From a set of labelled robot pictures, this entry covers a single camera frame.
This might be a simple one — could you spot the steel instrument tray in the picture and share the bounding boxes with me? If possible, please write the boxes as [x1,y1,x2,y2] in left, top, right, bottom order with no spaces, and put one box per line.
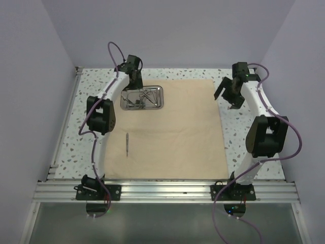
[120,85,164,110]

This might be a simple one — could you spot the beige cloth wrap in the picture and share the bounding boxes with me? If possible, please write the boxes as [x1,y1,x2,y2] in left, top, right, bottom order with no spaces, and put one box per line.
[104,79,229,179]

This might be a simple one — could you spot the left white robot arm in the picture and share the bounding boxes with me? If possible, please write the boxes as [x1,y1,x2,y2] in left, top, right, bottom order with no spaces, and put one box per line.
[79,69,143,200]

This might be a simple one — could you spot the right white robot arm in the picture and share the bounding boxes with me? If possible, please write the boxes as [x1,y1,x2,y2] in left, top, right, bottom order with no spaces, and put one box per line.
[210,75,288,201]

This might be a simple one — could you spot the steel surgical scissors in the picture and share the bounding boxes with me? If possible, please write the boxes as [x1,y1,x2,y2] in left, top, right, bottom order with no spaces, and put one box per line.
[139,88,158,108]

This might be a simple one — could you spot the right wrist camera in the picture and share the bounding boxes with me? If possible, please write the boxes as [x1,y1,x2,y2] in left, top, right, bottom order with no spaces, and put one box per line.
[232,62,250,78]

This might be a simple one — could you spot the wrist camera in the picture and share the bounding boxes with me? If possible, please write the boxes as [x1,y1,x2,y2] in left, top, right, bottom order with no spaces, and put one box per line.
[126,55,143,70]
[232,62,250,78]

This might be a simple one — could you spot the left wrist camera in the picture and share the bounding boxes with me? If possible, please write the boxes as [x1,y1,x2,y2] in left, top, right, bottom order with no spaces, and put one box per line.
[126,55,143,70]

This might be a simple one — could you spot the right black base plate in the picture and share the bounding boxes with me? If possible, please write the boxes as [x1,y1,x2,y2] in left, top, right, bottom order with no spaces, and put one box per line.
[210,184,256,201]

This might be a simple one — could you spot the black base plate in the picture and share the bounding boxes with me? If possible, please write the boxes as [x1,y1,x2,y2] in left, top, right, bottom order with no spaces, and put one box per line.
[74,185,122,201]
[210,184,256,201]

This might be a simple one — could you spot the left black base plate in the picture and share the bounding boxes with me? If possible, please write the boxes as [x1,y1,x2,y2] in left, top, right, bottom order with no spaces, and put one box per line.
[74,185,122,201]

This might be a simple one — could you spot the aluminium rail frame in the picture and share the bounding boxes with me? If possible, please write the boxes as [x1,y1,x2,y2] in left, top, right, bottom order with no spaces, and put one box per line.
[32,180,300,204]

